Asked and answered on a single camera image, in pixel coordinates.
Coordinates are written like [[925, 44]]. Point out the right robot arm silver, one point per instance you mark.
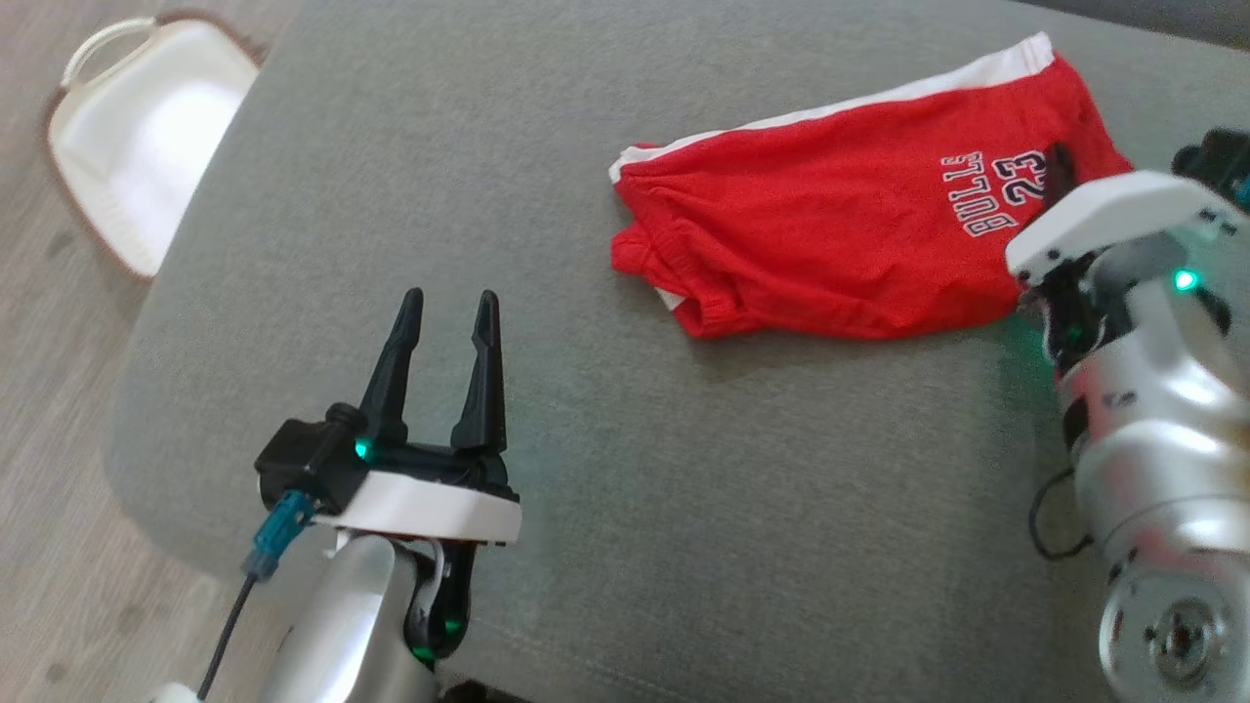
[[1162, 469]]

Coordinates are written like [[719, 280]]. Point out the grey sofa seat cushion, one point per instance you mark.
[[684, 488]]

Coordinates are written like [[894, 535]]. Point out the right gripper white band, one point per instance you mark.
[[1113, 215]]

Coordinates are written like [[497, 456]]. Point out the red Bulls 23 shorts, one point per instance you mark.
[[830, 225]]

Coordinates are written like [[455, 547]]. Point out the white laundry basket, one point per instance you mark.
[[146, 146]]

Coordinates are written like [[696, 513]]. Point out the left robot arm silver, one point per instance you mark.
[[352, 625]]

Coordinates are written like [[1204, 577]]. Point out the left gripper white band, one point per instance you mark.
[[420, 508]]

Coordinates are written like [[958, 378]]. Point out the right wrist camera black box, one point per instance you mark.
[[1216, 156]]

